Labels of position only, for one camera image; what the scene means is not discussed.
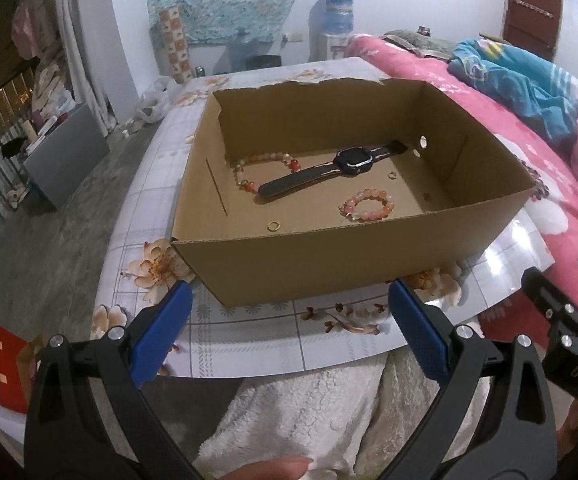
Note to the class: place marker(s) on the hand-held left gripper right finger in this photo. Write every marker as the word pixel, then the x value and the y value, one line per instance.
pixel 419 335

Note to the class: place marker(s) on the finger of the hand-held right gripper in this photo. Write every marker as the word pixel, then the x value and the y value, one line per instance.
pixel 544 290

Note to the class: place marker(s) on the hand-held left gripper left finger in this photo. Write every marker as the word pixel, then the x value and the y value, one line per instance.
pixel 161 337

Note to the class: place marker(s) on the brown cardboard box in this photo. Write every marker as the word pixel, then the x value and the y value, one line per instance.
pixel 319 260

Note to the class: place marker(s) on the smartwatch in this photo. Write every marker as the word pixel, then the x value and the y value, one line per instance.
pixel 354 160

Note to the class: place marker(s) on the person's left hand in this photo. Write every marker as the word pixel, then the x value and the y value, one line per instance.
pixel 269 470

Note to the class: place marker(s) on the brown paper bag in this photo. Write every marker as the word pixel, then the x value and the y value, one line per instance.
pixel 26 360

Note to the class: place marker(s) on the red gift bag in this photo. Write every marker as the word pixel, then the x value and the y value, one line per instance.
pixel 9 375

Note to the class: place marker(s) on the blue printed blanket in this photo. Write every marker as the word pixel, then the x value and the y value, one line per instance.
pixel 529 90

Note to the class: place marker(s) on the grey storage box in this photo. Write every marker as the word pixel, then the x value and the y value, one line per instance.
pixel 66 155

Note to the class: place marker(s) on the white plastic bag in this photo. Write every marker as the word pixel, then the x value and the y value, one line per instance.
pixel 154 102

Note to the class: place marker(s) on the brown wooden door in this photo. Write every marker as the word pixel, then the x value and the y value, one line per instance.
pixel 534 5

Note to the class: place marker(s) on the small green can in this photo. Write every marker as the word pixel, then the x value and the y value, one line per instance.
pixel 200 72

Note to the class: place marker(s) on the pile of pale packets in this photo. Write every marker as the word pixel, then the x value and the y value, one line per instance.
pixel 54 90

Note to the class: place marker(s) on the olive grey cloth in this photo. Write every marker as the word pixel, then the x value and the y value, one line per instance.
pixel 419 42

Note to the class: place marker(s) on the orange checkered cloth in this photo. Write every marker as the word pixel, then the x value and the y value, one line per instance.
pixel 174 45

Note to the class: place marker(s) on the dark bag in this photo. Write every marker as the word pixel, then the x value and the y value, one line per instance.
pixel 264 61

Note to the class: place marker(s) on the white curtain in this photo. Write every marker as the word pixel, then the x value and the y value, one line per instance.
pixel 89 50

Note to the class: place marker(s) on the white water dispenser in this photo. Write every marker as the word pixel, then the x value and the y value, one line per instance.
pixel 326 45

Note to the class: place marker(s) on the blue water jug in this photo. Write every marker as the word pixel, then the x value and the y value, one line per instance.
pixel 338 12

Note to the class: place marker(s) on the pink hanging clothes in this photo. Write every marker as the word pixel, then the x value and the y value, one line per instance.
pixel 26 30

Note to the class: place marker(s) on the teal patterned hanging cloth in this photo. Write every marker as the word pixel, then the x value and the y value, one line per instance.
pixel 229 0

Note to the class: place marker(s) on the white wall socket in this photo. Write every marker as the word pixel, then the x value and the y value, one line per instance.
pixel 294 38

